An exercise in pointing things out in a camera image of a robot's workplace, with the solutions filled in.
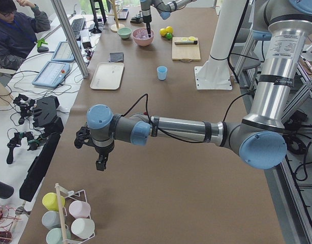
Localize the near teach pendant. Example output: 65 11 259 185
32 61 70 88

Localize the steel muddler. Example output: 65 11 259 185
174 40 198 45

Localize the grey cup in rack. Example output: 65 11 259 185
41 210 60 230

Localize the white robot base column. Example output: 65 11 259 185
195 0 248 90

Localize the pink cup in rack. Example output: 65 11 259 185
69 200 91 219

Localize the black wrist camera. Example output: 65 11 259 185
74 126 93 149

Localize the aluminium frame post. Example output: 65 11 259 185
51 0 88 78

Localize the light blue plastic cup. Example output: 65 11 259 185
157 66 168 80

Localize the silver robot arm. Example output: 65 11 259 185
75 1 312 171
140 0 194 37

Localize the grey folded cloth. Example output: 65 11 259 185
109 52 124 63

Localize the mint cup in rack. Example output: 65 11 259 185
46 228 63 244

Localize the far teach pendant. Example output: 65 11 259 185
51 41 75 62

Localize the green lime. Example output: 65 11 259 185
165 33 173 40

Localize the black keyboard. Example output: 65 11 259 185
71 18 85 41

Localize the pink bowl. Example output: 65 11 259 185
132 28 154 46

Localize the wooden cutting board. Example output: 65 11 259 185
172 37 201 62

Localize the green bowl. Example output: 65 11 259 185
117 27 132 40

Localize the teach pendant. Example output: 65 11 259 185
51 41 75 62
32 61 70 88

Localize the wooden glass stand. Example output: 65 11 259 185
108 0 125 33

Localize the black gripper mount block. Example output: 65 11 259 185
33 96 64 135

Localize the seated person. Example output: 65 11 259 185
0 1 50 71

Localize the white cup in rack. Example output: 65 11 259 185
71 218 95 239

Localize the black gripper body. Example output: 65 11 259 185
143 15 151 24
92 138 114 156

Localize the yellow cup in rack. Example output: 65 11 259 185
42 192 59 211

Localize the black bar device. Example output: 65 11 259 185
19 133 60 202

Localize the cream rabbit tray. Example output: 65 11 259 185
90 62 124 90

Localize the white wire cup rack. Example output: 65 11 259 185
55 183 95 243

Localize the metal ice scoop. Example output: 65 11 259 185
130 15 143 24

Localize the yellow lemon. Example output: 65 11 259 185
160 28 167 37
166 26 173 34

